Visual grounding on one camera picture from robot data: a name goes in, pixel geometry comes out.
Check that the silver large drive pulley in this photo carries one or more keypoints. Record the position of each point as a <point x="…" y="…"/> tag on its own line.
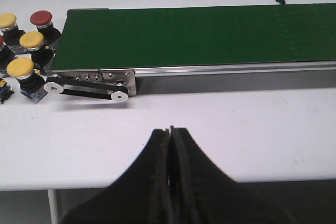
<point x="53" y="87"/>

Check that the yellow push button middle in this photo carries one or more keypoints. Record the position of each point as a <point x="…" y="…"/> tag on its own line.
<point x="41" y="53"/>

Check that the yellow push button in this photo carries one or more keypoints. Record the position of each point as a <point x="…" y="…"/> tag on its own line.
<point x="41" y="53"/>
<point x="10" y="29"/>
<point x="31" y="84"/>

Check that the red push button back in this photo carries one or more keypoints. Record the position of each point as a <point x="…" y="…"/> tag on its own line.
<point x="42" y="19"/>

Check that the yellow push button far left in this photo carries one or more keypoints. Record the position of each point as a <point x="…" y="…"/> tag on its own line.
<point x="10" y="29"/>

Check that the yellow push button front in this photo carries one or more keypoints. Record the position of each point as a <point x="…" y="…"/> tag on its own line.
<point x="31" y="84"/>

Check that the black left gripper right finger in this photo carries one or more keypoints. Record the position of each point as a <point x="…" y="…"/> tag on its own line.
<point x="202" y="193"/>

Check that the blue yellow switch block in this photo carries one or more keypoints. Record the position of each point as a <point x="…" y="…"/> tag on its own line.
<point x="5" y="90"/>

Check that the red push button left edge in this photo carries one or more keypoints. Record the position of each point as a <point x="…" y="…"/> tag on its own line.
<point x="6" y="56"/>

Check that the silver small drive pulley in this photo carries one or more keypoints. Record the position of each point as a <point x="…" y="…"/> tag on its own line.
<point x="119" y="96"/>

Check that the black conveyor drive belt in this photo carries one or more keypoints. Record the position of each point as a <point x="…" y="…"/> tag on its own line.
<point x="86" y="89"/>

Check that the aluminium conveyor side rail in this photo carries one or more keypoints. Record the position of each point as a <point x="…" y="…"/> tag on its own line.
<point x="228" y="69"/>

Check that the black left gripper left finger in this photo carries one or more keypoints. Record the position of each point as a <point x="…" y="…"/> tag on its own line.
<point x="139" y="195"/>

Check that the steel conveyor support bracket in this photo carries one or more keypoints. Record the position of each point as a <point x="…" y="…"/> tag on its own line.
<point x="124" y="77"/>

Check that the green conveyor belt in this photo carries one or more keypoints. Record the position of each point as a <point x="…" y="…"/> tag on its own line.
<point x="164" y="37"/>

